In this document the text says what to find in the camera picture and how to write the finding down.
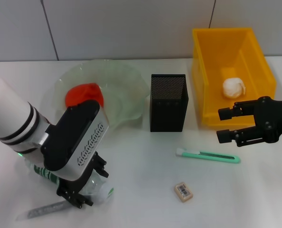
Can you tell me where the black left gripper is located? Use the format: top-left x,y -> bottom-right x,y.
56,152 -> 108,209

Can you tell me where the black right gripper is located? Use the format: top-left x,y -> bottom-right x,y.
216,96 -> 282,147

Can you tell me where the clear green-labelled water bottle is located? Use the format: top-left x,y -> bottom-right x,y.
24,158 -> 115,205

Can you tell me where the mint green utility knife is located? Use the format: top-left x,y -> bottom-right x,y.
176,148 -> 241,164

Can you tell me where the white paper ball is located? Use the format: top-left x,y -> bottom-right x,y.
222,77 -> 247,99

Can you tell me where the orange fruit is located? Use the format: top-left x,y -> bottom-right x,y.
65,82 -> 105,112

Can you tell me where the grey glitter pen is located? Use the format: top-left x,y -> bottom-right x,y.
15,200 -> 72,221

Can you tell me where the black mesh pen holder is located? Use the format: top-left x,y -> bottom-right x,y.
150,74 -> 189,133

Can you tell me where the beige eraser with barcode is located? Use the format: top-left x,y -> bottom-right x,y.
173,181 -> 194,204

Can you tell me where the pale green wavy glass plate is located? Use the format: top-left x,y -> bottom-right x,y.
52,59 -> 149,130

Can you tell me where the yellow plastic bin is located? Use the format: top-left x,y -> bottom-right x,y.
191,27 -> 277,128

